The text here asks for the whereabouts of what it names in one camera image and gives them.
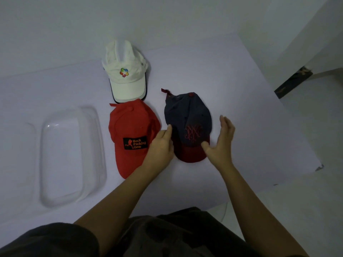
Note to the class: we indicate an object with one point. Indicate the clear plastic container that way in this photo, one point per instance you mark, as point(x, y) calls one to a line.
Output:
point(72, 155)

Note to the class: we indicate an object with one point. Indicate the person's black shirt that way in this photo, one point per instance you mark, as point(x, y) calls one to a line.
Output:
point(166, 235)

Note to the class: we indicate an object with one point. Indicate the navy cap with red brim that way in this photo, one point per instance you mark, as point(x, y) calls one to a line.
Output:
point(187, 115)

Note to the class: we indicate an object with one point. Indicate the person's right forearm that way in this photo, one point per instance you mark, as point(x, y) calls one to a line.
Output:
point(257, 214)

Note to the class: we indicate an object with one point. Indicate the person's right hand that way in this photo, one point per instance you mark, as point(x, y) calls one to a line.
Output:
point(221, 149)

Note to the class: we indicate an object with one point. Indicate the red cap with black patch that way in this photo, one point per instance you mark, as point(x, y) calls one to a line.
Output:
point(131, 123)

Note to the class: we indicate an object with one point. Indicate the person's left hand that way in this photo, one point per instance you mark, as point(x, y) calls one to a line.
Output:
point(160, 152)

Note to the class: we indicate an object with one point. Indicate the person's left forearm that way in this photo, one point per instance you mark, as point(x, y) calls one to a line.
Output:
point(118, 203)

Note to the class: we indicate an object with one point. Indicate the white cap with colourful logo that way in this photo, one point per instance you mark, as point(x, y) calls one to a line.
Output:
point(126, 80)

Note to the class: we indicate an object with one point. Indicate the clear plastic lid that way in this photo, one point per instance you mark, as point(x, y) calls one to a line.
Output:
point(16, 171)

